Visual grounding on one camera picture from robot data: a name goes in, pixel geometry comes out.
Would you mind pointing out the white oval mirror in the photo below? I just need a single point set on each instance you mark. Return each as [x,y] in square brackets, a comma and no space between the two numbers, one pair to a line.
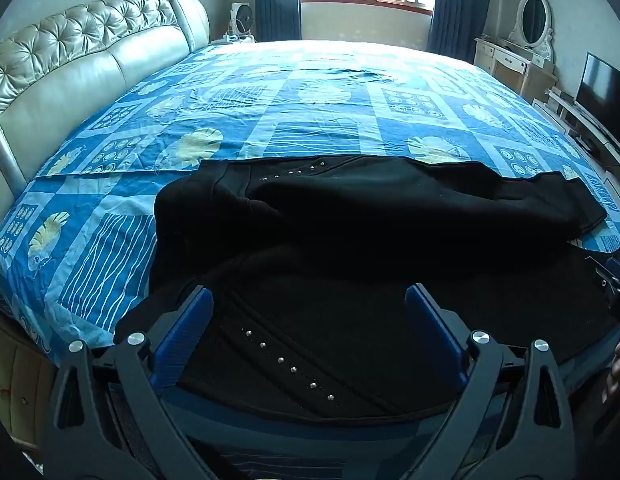
[533,20]

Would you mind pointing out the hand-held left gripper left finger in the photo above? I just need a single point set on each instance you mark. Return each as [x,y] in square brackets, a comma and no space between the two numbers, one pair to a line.
[187,330]

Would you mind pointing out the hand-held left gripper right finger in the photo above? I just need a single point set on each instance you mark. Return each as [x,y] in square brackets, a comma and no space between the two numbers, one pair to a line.
[432,330]

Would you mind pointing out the beige tufted leather headboard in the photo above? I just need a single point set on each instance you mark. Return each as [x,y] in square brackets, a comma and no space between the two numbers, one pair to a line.
[80,65]

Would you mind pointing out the black flat television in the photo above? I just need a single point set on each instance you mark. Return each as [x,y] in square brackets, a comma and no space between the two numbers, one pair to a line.
[602,95]

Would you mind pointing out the blue printed bedsheet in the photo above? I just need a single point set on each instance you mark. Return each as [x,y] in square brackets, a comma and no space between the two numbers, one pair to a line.
[290,105]

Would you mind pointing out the black pants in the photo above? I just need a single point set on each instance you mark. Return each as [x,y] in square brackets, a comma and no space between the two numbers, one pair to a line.
[370,230]

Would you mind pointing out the white television stand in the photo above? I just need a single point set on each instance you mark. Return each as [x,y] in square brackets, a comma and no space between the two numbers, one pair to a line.
[579,120]

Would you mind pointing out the white box fan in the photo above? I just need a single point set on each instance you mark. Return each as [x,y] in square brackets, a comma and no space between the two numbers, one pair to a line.
[242,20]

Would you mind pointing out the cream dressing table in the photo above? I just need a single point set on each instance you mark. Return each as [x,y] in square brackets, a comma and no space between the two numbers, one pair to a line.
[514,67]

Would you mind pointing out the person's right hand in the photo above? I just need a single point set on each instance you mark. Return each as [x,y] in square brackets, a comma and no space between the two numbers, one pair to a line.
[618,375]

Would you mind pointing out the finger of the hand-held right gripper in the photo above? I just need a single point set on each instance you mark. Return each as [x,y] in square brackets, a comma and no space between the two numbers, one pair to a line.
[617,285]

